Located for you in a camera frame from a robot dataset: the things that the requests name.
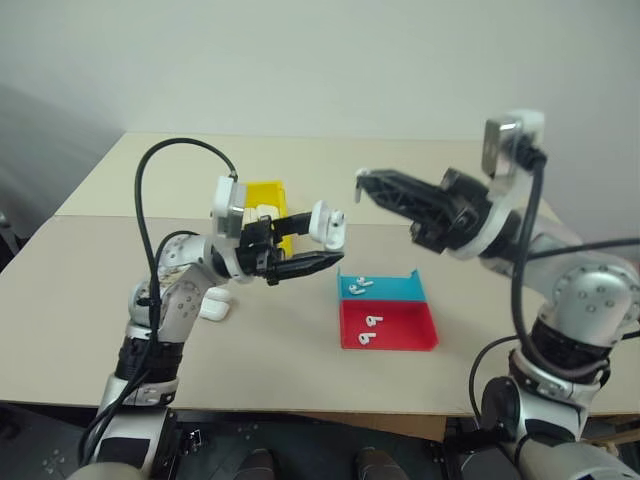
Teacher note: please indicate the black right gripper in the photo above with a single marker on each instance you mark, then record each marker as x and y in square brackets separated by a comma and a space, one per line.
[450, 222]

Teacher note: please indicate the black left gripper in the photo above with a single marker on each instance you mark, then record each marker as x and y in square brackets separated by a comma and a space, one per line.
[255, 250]

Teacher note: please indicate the white earbud case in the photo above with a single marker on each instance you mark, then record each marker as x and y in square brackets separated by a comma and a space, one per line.
[322, 227]
[250, 216]
[268, 212]
[216, 305]

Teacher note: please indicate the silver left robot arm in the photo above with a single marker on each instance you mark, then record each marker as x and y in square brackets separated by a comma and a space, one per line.
[176, 300]

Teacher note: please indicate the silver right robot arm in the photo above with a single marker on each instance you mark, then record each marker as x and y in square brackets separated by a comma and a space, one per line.
[595, 295]

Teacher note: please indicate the closed white earbud case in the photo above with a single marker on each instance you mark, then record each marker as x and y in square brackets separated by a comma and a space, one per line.
[216, 305]
[268, 212]
[250, 216]

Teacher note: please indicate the yellow plastic bin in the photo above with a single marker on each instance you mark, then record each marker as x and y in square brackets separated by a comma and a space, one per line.
[265, 192]

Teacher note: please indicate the white earbud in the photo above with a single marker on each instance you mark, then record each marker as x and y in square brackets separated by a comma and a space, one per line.
[356, 289]
[372, 319]
[366, 339]
[362, 281]

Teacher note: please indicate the blue plastic tray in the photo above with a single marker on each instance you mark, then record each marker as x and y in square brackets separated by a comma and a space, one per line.
[395, 287]

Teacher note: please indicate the red plastic tray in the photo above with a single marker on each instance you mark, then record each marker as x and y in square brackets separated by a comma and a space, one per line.
[400, 327]

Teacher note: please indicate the dark brown rounded shape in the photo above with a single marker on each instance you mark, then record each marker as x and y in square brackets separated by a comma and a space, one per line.
[259, 465]
[374, 465]

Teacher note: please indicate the black object beside table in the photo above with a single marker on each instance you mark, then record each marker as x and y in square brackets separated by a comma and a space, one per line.
[9, 240]

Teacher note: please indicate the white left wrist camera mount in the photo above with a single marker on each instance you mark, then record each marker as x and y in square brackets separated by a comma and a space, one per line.
[223, 200]

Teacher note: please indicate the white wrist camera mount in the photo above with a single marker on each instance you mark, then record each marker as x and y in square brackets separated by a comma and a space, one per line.
[500, 215]
[223, 200]

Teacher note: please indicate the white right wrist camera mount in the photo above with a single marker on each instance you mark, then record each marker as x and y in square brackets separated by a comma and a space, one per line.
[500, 215]

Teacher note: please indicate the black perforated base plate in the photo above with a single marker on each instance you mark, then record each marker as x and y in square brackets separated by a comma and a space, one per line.
[305, 450]

